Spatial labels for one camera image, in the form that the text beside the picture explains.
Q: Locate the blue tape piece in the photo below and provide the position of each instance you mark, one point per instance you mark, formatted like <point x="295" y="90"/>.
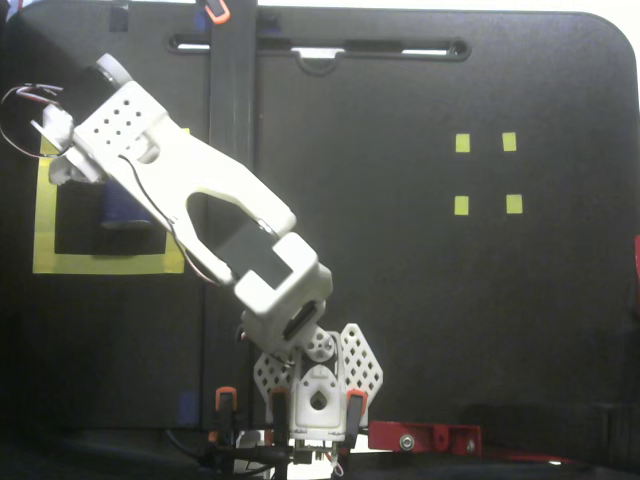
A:
<point x="201" y="20"/>
<point x="187" y="407"/>

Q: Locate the yellow tape square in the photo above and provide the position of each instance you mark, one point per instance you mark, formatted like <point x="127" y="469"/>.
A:
<point x="100" y="264"/>

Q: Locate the dark tape patch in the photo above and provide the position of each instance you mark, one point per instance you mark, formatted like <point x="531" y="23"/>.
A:
<point x="119" y="17"/>

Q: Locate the small yellow tape marker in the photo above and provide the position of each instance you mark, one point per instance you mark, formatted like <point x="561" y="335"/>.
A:
<point x="462" y="205"/>
<point x="509" y="141"/>
<point x="463" y="142"/>
<point x="514" y="204"/>

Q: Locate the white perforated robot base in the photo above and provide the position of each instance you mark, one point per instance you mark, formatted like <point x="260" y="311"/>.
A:
<point x="365" y="365"/>

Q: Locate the orange black spring clamp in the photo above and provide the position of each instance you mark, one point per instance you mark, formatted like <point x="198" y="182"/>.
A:
<point x="217" y="11"/>
<point x="226" y="410"/>

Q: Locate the blue white charger block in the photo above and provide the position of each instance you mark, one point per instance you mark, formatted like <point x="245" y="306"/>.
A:
<point x="125" y="207"/>

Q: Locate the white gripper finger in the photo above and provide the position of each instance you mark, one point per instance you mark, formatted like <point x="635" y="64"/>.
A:
<point x="62" y="172"/>

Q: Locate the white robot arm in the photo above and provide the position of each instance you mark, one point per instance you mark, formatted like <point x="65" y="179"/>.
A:
<point x="200" y="165"/>

